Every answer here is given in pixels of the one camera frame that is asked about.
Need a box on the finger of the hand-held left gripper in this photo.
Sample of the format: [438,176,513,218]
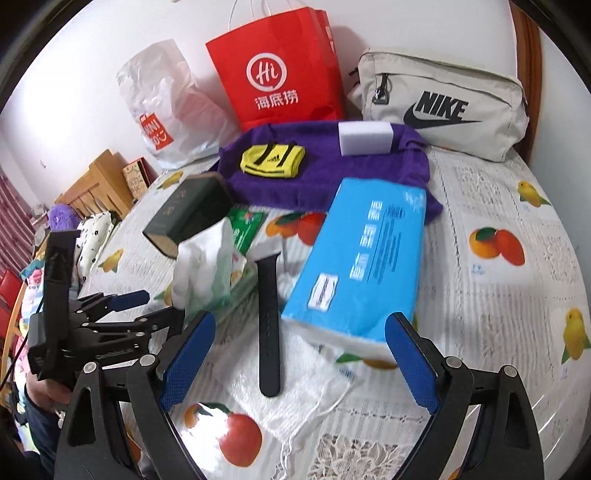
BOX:
[91,307,186,346]
[69,289,151,325]

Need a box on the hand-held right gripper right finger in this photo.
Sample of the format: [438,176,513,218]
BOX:
[385,311,546,480]

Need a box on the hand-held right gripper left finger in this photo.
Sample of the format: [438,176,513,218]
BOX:
[55,310,217,480]

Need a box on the pair of white green gloves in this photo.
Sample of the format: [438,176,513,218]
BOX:
[173,217,236,320]

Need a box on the person's left forearm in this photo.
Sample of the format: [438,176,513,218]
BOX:
[16,397,70,469]

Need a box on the person's left hand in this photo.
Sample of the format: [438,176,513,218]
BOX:
[25,371,70,409]

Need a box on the red chair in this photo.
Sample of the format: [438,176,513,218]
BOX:
[0,270,25,317]

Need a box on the purple plush toy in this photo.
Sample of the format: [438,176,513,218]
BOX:
[48,205,77,232]

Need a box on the red striped curtain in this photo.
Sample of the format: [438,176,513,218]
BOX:
[0,166,38,278]

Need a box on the fruit print bed sheet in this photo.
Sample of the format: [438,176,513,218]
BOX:
[81,124,591,480]

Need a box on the dark green box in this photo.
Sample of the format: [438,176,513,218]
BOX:
[142,174,235,260]

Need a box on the white textured cloth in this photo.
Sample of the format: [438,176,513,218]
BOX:
[226,330,333,416]

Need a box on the blue tissue pack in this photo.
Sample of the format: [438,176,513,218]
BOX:
[280,176,426,358]

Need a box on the printed cardboard box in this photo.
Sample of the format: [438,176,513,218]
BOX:
[122,157,160,199]

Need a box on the green flat packet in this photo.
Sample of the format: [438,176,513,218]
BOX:
[228,208,269,256]

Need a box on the white plastic bag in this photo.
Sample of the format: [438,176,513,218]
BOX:
[115,39,241,171]

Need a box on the yellow black sports sock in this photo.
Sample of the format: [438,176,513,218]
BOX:
[239,143,308,179]

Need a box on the purple towel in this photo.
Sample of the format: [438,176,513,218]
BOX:
[217,121,444,227]

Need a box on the white sponge block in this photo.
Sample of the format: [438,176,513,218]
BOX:
[338,121,394,156]

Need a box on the beige waist bag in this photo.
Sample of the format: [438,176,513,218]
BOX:
[346,46,531,162]

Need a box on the red paper bag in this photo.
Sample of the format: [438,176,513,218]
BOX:
[314,7,346,97]
[204,0,346,132]

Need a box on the wooden headboard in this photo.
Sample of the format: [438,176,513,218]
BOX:
[512,0,544,158]

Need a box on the black watch strap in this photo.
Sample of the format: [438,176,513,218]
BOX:
[255,257,283,398]

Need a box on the black cable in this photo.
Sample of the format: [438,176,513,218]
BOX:
[0,318,31,398]

